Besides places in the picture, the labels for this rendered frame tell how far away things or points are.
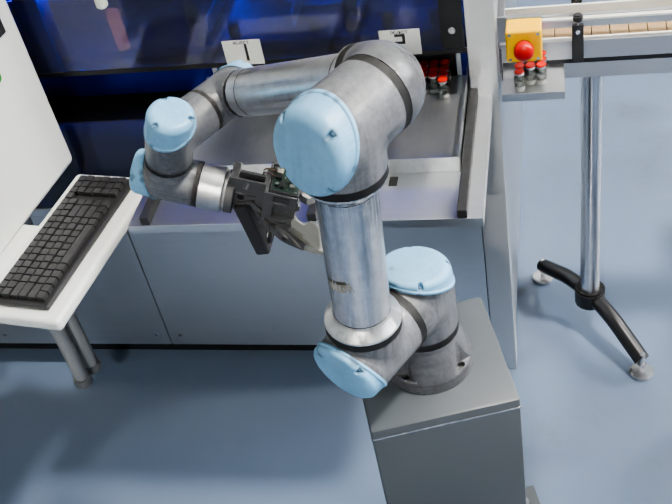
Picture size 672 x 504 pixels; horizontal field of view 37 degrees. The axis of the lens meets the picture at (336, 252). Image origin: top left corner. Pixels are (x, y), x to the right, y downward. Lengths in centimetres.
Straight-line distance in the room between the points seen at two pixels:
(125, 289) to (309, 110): 165
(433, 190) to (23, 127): 90
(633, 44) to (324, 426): 124
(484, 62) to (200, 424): 128
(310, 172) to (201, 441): 162
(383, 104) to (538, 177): 215
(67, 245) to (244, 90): 73
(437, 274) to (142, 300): 139
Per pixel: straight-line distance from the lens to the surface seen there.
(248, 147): 212
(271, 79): 146
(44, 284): 204
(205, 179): 158
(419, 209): 187
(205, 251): 257
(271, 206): 157
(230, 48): 217
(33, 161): 227
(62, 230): 215
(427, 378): 164
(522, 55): 205
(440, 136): 204
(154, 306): 278
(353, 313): 140
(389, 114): 122
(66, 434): 291
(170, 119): 150
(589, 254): 263
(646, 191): 327
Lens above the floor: 207
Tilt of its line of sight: 41 degrees down
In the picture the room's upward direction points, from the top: 12 degrees counter-clockwise
